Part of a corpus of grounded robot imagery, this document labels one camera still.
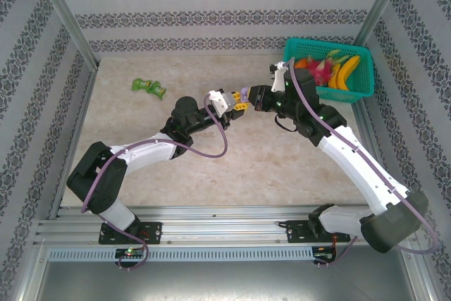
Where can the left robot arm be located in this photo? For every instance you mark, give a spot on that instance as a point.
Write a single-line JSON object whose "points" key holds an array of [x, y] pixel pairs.
{"points": [[148, 153]]}

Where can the grey metal panel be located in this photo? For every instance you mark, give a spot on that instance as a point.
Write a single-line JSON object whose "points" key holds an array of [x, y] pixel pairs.
{"points": [[225, 283]]}

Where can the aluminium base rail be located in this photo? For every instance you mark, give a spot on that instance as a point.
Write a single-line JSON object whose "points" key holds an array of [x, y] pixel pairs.
{"points": [[218, 225]]}

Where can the orange toy fruit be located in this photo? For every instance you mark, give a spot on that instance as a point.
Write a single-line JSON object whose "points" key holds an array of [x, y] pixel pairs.
{"points": [[300, 63]]}

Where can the yellow toy banana bunch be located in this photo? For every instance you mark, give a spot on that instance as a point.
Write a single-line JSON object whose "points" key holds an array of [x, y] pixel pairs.
{"points": [[343, 72]]}

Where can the pink toy dragon fruit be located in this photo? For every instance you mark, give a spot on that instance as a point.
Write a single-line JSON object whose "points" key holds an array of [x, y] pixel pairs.
{"points": [[324, 68]]}

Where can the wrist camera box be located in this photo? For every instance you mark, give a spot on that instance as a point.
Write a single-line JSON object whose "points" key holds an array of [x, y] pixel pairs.
{"points": [[216, 100], [280, 77]]}

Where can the aluminium frame post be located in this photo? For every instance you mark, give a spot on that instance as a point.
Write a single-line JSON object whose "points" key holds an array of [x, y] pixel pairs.
{"points": [[65, 12], [380, 5]]}

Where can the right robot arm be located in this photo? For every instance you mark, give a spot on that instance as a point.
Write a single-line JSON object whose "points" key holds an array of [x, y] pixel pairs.
{"points": [[359, 167]]}

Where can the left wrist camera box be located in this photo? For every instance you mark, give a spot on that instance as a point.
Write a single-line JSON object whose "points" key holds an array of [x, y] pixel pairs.
{"points": [[216, 100]]}

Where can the teal plastic mesh basket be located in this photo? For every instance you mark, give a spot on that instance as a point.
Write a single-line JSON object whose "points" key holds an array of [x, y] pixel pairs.
{"points": [[345, 96]]}

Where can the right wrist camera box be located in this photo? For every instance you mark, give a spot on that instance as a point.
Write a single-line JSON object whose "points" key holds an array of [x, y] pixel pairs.
{"points": [[280, 77]]}

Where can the purple earbud charging case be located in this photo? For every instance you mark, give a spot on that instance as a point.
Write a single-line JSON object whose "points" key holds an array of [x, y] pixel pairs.
{"points": [[245, 91]]}

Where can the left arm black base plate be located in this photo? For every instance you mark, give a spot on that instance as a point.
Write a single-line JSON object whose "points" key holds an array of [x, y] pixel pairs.
{"points": [[153, 232]]}

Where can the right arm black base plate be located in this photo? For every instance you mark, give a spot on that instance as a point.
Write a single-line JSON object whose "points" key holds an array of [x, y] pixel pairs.
{"points": [[296, 232]]}

